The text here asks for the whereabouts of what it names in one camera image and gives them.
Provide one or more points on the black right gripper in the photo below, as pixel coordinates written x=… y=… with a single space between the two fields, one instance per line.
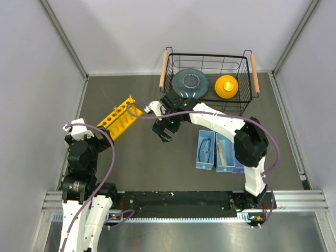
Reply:
x=164 y=137

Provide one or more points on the blue safety goggles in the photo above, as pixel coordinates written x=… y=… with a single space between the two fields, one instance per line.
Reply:
x=204 y=151

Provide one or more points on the wooden test tube holder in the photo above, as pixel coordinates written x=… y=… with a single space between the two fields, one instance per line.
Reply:
x=220 y=150

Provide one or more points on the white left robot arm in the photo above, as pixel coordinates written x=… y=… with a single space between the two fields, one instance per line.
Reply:
x=85 y=203

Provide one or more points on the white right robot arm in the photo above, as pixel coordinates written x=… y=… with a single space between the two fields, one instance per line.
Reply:
x=249 y=140

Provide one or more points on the light blue left bin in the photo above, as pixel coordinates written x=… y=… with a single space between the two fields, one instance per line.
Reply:
x=201 y=135

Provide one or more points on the light blue bin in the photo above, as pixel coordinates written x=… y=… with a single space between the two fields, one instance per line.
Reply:
x=201 y=135
x=228 y=152

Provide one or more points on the blue ceramic plate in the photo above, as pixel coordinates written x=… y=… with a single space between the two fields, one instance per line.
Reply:
x=190 y=83

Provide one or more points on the yellow test tube rack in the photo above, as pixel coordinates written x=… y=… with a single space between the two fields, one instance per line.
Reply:
x=117 y=125

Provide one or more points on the light blue middle bin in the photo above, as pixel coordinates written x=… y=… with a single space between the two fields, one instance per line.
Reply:
x=228 y=152

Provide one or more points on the yellow ribbed bowl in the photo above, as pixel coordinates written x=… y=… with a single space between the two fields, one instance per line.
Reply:
x=226 y=86

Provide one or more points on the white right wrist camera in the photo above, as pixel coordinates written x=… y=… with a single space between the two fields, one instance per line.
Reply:
x=155 y=107

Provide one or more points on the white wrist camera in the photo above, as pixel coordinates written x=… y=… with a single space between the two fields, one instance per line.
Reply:
x=78 y=132
x=155 y=107

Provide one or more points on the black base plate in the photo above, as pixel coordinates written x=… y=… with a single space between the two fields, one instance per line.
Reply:
x=188 y=203

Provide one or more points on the black wire basket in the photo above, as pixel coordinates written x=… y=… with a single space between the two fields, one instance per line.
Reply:
x=243 y=68

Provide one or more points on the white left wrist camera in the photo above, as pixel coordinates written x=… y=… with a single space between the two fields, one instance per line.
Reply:
x=78 y=132

